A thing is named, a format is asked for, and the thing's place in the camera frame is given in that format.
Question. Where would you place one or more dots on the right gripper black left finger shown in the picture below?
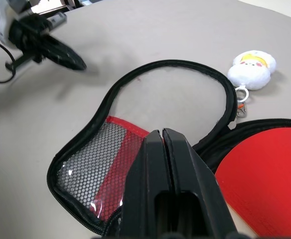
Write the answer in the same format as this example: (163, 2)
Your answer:
(145, 186)

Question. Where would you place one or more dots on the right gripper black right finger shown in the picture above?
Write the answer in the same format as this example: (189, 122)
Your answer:
(197, 179)

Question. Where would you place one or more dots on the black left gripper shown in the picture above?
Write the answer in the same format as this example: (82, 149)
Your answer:
(28, 39)

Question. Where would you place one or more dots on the black red paddle case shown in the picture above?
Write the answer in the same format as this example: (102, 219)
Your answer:
(98, 161)

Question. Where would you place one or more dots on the red table tennis paddle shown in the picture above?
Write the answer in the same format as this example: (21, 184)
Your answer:
(264, 174)

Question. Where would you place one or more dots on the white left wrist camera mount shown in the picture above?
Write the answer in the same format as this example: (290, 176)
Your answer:
(4, 27)

